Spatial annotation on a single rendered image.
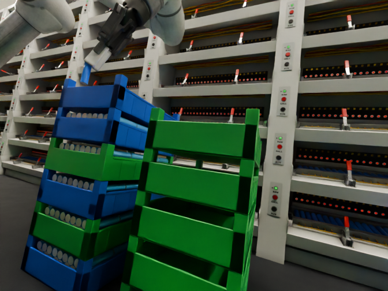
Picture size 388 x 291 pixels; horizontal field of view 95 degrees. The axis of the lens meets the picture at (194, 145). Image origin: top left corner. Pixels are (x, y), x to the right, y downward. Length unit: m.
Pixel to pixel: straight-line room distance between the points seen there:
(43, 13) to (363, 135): 1.30
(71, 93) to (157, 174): 0.34
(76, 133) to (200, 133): 0.32
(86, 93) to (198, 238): 0.41
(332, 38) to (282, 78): 0.23
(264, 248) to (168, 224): 0.53
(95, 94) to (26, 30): 0.68
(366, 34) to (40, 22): 1.28
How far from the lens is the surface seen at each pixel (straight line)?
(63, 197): 0.52
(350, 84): 0.88
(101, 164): 0.43
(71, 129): 0.53
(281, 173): 0.76
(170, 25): 0.79
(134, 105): 0.48
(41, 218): 0.58
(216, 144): 0.29
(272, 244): 0.80
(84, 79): 0.60
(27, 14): 1.12
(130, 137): 0.47
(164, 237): 0.34
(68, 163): 0.51
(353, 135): 0.82
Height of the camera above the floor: 0.30
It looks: 6 degrees up
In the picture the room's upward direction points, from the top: 8 degrees clockwise
